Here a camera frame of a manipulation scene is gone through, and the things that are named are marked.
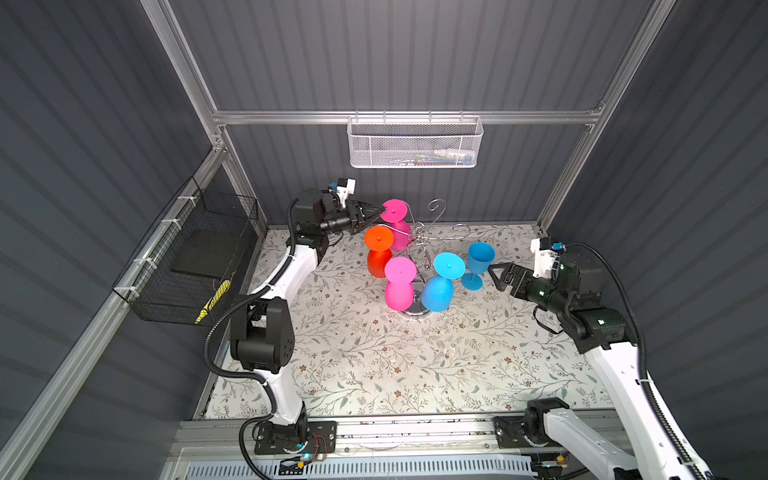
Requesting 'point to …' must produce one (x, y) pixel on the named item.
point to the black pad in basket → (204, 252)
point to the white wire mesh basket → (414, 142)
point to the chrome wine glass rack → (418, 307)
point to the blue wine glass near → (438, 290)
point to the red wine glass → (378, 239)
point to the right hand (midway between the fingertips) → (506, 273)
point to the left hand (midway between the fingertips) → (385, 210)
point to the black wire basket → (157, 293)
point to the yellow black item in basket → (213, 301)
